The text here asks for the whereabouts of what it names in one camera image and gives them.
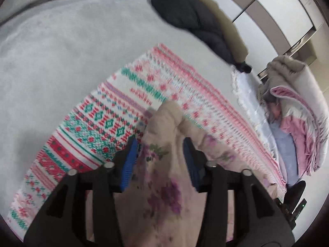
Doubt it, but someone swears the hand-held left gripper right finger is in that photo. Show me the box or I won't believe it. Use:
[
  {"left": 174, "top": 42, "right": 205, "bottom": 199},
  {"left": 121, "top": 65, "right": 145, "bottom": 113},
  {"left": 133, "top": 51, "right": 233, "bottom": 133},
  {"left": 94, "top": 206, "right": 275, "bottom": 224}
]
[{"left": 182, "top": 137, "right": 295, "bottom": 247}]

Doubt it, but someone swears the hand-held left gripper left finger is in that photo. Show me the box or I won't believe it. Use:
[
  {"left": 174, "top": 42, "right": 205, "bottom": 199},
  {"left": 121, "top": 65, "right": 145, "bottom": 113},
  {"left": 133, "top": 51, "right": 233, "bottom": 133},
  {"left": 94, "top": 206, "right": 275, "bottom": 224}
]
[{"left": 23, "top": 135, "right": 139, "bottom": 247}]

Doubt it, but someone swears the floral padded jacket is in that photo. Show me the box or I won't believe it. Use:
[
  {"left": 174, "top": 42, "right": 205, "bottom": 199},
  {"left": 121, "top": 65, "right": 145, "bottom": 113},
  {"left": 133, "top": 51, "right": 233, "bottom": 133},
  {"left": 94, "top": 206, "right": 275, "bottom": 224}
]
[{"left": 113, "top": 100, "right": 279, "bottom": 247}]

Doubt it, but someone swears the red green patterned blanket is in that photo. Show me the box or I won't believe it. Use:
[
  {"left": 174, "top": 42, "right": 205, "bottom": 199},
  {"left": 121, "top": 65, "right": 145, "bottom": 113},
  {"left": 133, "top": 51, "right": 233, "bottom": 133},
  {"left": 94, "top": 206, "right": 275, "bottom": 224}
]
[{"left": 6, "top": 43, "right": 287, "bottom": 240}]

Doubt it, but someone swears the blue folded blanket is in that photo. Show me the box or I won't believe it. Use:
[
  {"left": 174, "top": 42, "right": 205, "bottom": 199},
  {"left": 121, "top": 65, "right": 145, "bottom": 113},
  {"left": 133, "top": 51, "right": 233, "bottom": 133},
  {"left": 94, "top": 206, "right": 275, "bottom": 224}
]
[{"left": 269, "top": 121, "right": 300, "bottom": 186}]

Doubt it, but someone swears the white lattice fringed cloth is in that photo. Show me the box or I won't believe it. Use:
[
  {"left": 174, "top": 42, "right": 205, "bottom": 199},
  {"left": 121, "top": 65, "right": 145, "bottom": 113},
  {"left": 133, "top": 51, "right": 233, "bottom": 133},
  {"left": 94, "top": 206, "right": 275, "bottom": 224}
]
[{"left": 231, "top": 68, "right": 286, "bottom": 183}]

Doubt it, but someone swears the pink folded quilt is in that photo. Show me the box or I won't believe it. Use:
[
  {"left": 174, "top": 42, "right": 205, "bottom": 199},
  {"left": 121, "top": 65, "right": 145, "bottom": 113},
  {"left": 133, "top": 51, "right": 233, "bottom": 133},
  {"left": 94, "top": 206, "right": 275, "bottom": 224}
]
[{"left": 269, "top": 86, "right": 328, "bottom": 177}]

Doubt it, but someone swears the bed with grey sheet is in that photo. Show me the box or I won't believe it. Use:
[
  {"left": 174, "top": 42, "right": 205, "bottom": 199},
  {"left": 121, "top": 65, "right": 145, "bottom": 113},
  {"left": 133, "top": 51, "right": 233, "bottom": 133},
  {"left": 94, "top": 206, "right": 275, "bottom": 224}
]
[{"left": 0, "top": 0, "right": 273, "bottom": 211}]

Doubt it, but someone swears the olive green jacket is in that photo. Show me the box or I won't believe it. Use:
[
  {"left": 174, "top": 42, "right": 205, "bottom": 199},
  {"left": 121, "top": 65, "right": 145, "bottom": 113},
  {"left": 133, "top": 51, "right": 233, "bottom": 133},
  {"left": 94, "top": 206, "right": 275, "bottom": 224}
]
[{"left": 161, "top": 0, "right": 250, "bottom": 62}]

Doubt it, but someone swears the pile of pink white bedding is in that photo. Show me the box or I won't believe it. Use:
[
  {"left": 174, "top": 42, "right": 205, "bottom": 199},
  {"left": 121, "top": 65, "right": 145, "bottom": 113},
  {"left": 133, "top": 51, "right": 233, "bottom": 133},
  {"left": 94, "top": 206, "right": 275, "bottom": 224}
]
[{"left": 257, "top": 55, "right": 329, "bottom": 173}]

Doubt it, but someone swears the dark navy puffer jacket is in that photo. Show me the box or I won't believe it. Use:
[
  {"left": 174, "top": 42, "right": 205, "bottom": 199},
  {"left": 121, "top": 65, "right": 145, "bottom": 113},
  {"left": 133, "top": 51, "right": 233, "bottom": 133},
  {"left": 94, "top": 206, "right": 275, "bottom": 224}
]
[{"left": 150, "top": 0, "right": 252, "bottom": 74}]

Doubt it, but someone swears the white sliding door wardrobe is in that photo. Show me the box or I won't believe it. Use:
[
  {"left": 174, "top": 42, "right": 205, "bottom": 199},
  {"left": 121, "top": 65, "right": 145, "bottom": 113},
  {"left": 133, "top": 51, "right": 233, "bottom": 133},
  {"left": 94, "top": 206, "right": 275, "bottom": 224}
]
[{"left": 193, "top": 0, "right": 324, "bottom": 78}]

